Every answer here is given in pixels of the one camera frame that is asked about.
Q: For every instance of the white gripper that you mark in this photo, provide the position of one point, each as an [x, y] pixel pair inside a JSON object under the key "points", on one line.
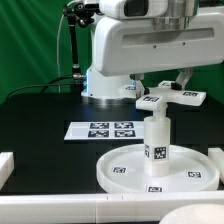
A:
{"points": [[138, 36]]}

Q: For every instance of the white cross-shaped table base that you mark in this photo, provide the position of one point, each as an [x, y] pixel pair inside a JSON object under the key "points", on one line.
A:
{"points": [[159, 97]]}

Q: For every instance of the white round table top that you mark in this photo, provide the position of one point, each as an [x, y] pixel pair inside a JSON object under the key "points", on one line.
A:
{"points": [[137, 168]]}

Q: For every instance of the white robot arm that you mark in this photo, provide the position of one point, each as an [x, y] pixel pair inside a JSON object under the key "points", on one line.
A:
{"points": [[99, 86]]}

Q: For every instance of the white round object foreground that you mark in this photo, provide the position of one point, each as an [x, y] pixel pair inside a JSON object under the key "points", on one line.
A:
{"points": [[196, 214]]}

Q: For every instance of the white fiducial marker sheet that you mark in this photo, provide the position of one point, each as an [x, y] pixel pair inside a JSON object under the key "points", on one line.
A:
{"points": [[106, 130]]}

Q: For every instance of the white right barrier block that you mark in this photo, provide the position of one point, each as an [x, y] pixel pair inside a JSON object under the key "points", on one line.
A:
{"points": [[217, 156]]}

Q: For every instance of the white barrier block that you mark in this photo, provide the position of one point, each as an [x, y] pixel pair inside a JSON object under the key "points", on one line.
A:
{"points": [[6, 167], [217, 156]]}

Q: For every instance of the white left barrier block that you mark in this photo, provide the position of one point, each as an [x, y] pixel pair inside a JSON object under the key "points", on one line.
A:
{"points": [[6, 167]]}

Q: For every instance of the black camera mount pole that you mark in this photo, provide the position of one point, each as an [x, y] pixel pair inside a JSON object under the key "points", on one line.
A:
{"points": [[78, 15]]}

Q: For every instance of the white front barrier rail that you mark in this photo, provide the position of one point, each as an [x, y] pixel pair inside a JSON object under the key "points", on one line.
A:
{"points": [[99, 208]]}

